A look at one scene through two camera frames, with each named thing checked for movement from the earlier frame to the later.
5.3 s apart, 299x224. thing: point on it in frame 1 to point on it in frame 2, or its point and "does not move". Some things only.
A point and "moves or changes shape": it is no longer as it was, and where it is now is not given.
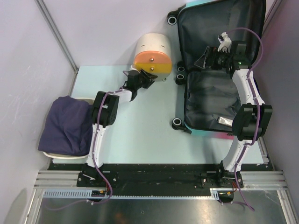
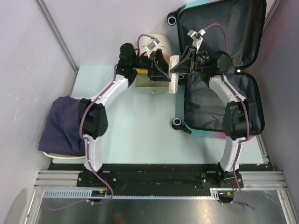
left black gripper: x=148 y=82 to x=156 y=74
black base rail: x=159 y=176 does not move
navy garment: x=67 y=128 does not move
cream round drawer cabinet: x=153 y=54 moves or changes shape
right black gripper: x=213 y=53 to x=184 y=66
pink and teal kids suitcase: x=210 y=96 does not move
